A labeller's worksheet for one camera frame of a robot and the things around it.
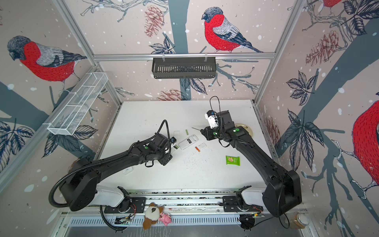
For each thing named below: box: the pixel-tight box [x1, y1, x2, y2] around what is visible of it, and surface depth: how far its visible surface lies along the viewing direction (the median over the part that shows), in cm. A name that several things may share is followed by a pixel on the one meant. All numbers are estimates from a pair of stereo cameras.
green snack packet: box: [225, 155, 241, 166], surface depth 90 cm
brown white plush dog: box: [142, 202, 164, 231], surface depth 70 cm
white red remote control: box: [178, 134, 199, 151], surface depth 97 cm
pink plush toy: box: [158, 212, 172, 227], surface depth 70 cm
